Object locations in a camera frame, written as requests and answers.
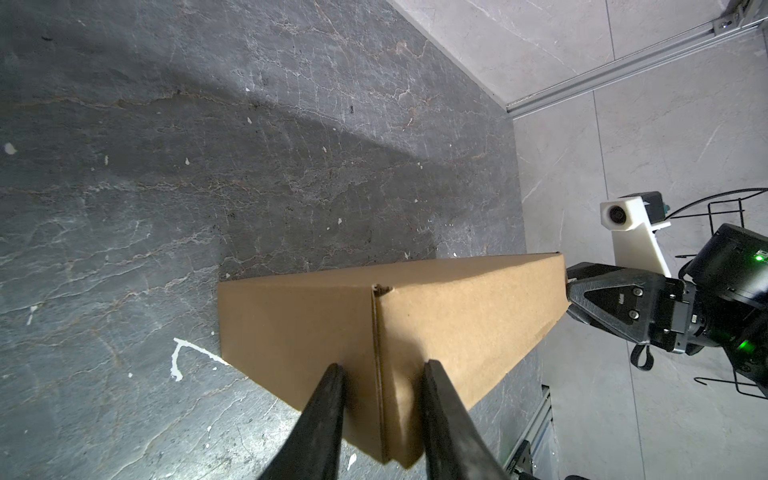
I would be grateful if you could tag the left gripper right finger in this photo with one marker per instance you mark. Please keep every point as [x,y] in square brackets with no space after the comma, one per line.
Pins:
[454,449]

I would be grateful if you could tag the black wire hook rack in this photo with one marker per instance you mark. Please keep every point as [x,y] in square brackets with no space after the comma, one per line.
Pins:
[726,216]

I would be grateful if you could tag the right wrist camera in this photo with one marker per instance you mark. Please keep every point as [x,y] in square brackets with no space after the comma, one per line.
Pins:
[633,221]

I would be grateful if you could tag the brown cardboard box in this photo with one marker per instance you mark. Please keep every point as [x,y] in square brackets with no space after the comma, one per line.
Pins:
[479,317]

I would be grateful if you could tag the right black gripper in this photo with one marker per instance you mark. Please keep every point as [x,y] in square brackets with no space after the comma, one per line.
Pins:
[638,306]

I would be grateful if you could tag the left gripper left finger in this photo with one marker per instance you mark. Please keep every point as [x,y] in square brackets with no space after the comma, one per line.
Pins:
[312,450]

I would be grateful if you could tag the aluminium mounting rail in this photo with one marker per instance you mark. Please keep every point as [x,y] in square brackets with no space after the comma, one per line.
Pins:
[536,453]

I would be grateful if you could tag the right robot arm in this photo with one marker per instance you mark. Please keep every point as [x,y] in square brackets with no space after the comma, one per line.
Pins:
[718,300]

